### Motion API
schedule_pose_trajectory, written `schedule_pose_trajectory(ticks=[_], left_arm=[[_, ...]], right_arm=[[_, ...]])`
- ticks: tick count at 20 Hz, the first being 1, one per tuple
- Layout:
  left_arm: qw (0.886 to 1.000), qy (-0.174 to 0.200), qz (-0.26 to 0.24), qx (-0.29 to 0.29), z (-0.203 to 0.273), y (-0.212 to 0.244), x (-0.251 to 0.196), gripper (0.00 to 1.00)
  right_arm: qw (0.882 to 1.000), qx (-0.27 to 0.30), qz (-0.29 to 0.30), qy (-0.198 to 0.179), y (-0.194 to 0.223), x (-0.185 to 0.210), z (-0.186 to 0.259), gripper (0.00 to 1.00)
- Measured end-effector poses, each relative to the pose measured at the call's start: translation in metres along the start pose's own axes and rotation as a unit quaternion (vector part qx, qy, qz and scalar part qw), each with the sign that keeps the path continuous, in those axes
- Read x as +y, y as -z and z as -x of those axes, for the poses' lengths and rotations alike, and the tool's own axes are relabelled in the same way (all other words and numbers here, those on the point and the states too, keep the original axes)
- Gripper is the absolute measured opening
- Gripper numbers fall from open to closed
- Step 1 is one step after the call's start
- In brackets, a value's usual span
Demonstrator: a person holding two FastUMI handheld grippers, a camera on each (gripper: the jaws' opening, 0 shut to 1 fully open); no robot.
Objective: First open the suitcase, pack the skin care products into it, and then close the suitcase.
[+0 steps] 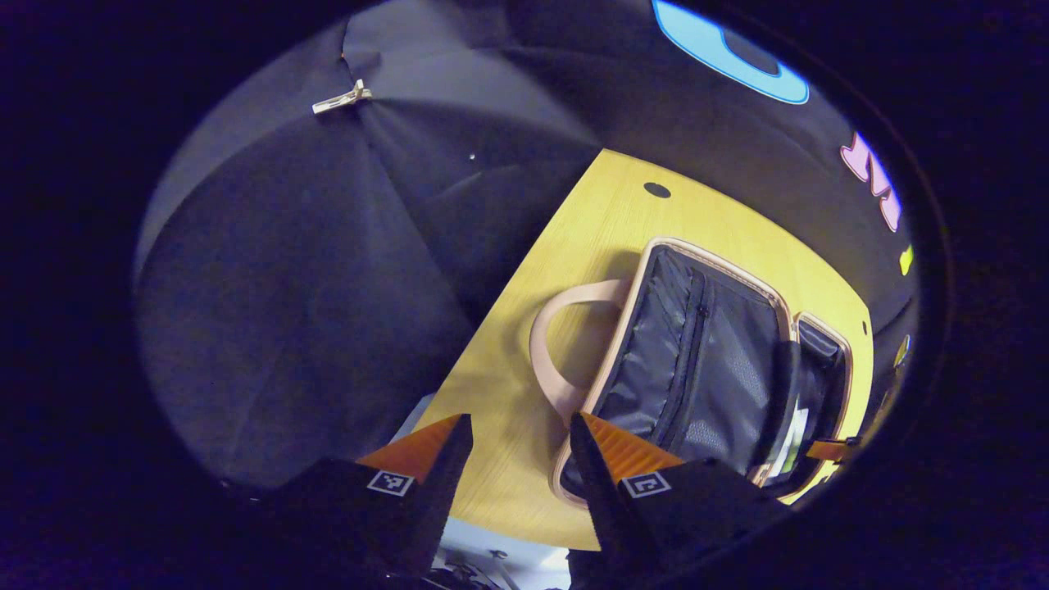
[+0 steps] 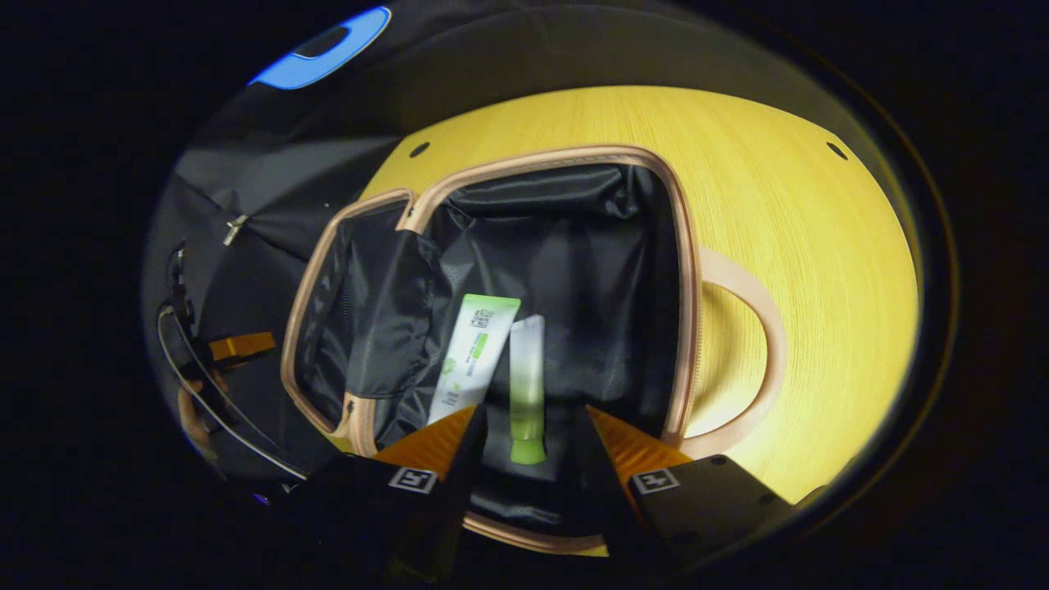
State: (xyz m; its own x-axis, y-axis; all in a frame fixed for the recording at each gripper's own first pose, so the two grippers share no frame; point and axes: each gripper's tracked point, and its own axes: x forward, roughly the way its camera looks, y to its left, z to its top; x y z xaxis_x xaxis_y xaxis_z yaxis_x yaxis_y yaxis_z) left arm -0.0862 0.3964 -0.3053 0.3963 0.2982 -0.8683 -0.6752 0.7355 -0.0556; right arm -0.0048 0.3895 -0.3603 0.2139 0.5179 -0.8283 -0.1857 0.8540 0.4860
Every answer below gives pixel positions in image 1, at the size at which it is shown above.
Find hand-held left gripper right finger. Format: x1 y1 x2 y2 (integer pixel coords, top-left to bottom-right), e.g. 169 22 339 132
569 411 796 590

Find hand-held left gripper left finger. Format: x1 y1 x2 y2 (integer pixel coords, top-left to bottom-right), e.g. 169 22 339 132
220 413 475 581

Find white green skin care packet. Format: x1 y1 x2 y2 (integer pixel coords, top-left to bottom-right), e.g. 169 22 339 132
777 406 812 478

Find black backdrop cloth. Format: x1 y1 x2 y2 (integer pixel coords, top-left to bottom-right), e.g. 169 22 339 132
135 0 923 492

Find pale clothespin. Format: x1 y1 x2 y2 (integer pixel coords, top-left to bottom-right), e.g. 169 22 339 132
311 79 375 116

